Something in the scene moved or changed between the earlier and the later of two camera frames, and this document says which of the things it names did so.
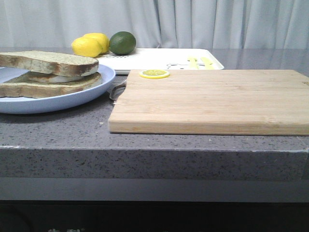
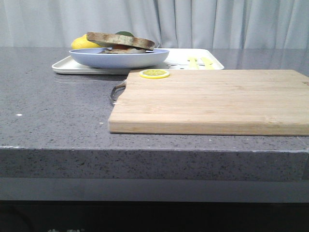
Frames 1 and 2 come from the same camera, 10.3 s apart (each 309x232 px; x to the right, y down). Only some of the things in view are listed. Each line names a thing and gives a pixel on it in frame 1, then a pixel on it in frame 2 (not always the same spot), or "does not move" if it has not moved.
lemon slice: (154, 74) does not move
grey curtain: (196, 24) does not move
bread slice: (50, 63) → (121, 40)
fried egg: (53, 79) → (122, 47)
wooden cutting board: (235, 102) does not move
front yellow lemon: (86, 47) does not move
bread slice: (22, 86) → (125, 51)
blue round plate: (16, 105) → (95, 57)
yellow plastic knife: (209, 65) does not move
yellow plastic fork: (192, 65) does not move
